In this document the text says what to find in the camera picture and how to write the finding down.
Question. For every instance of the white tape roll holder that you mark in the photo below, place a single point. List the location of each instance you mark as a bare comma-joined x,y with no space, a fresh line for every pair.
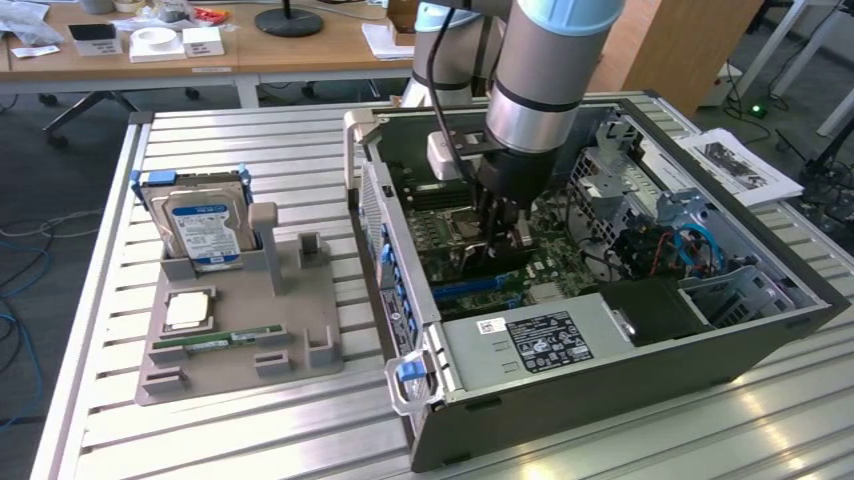
157,47

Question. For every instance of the grey parts rack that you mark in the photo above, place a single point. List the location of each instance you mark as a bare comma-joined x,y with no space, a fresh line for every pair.
294,320

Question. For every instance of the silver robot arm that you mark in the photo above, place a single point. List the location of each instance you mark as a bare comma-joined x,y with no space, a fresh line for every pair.
548,60

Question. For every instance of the wooden office desk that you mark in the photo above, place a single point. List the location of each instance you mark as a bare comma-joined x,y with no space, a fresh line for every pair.
301,50
67,67

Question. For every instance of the brown cardboard box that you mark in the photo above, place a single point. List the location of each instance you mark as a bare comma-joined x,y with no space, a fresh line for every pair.
402,17

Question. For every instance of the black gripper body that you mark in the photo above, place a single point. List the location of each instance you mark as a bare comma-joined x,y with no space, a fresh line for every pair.
517,175

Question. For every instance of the red small item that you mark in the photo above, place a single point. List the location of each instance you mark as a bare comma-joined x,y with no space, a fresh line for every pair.
210,16

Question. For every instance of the hard disk with blue label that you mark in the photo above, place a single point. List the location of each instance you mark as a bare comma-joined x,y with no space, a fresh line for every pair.
201,225

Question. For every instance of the white paper pile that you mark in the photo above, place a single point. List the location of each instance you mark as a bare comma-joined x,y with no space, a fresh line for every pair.
383,45

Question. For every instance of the graphics card with metal bracket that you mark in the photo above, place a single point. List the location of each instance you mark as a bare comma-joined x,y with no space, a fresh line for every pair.
494,265

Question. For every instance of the black round lamp base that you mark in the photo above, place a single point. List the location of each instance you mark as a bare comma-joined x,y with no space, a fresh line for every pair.
290,22

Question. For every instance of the grey plastic bag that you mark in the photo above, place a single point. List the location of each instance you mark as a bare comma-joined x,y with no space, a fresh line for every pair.
27,22

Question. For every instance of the silver chipset heat sink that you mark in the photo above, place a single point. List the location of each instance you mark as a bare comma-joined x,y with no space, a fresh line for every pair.
546,295

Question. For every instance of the silver disk in blue carrier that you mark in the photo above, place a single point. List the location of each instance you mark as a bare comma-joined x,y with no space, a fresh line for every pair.
194,182

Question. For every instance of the wooden cabinet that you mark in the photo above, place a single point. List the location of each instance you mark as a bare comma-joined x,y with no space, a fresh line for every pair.
708,50

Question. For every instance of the silver CPU chip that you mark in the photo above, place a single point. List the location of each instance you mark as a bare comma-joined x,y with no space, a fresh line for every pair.
187,310

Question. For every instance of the black desk leg with casters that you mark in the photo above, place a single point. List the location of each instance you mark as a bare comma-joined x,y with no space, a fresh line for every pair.
70,114

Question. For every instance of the green motherboard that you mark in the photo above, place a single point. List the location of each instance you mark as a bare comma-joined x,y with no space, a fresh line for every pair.
554,260

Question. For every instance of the small white box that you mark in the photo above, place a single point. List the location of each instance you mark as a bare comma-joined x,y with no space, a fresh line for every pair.
202,42

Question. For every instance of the black and white label box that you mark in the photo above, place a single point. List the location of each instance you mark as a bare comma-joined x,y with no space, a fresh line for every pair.
95,40

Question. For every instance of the grey power supply unit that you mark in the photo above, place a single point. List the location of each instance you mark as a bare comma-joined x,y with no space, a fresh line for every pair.
481,360

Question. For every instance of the blue case release latch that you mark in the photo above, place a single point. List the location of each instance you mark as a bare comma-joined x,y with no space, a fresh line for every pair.
409,374

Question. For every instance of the CPU socket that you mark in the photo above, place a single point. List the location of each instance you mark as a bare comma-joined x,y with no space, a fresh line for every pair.
464,222

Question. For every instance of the open silver disk bay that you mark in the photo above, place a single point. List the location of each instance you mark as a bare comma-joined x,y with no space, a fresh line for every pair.
734,300

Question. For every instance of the open dark PC case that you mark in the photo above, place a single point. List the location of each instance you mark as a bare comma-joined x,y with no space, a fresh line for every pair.
568,415

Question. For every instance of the blue expansion slot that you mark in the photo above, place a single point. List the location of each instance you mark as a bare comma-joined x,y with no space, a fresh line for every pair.
468,289

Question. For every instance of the perforated silver disk bay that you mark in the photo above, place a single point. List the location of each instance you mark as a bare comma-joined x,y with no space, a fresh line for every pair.
594,210

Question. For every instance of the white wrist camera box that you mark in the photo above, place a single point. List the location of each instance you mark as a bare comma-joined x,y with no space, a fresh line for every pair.
446,160

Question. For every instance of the white desk frame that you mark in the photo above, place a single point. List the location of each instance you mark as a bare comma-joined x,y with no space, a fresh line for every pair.
840,116

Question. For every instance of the stack of printed papers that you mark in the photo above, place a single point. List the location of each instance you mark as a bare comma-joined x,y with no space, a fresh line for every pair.
734,165

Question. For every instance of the device with green light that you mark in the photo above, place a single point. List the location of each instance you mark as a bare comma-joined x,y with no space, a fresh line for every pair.
758,110

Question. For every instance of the loose green RAM stick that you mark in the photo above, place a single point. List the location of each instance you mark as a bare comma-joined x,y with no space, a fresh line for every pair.
221,338

